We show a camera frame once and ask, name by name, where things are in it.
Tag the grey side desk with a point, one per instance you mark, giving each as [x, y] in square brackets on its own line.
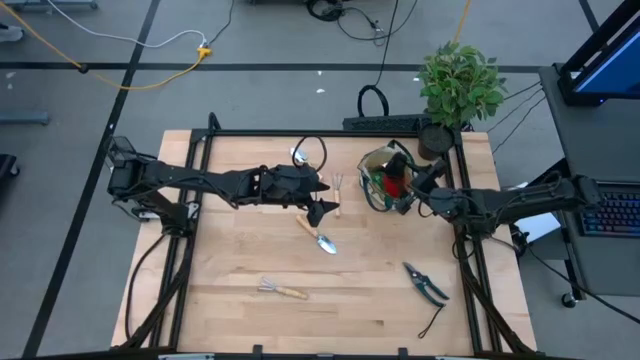
[590, 140]

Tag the black aluminium table frame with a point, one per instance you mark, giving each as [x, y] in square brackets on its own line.
[325, 133]

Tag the black mesh box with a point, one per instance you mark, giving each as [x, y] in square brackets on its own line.
[120, 147]

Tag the white paper sheet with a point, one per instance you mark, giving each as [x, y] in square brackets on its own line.
[540, 226]

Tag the green potted plant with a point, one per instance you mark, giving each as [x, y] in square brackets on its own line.
[460, 85]

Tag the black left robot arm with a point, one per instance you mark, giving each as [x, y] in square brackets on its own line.
[170, 177]

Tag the black framed monitor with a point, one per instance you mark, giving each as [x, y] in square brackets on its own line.
[615, 70]

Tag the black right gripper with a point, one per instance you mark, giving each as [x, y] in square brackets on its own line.
[430, 182]

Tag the grey floor stand foot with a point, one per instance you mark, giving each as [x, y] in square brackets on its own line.
[25, 118]

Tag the black keyboard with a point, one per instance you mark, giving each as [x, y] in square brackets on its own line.
[612, 215]

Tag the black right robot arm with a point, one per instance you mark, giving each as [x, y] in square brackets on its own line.
[510, 205]

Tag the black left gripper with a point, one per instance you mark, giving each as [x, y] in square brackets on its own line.
[285, 185]

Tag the beige canvas gardening bag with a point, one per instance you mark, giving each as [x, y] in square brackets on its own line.
[372, 165]

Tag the black wheeled floor item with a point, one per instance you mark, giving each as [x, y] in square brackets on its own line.
[7, 167]

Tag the red and black gardening glove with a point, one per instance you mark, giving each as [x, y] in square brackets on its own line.
[394, 189]

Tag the black power strip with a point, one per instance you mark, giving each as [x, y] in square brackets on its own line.
[385, 123]

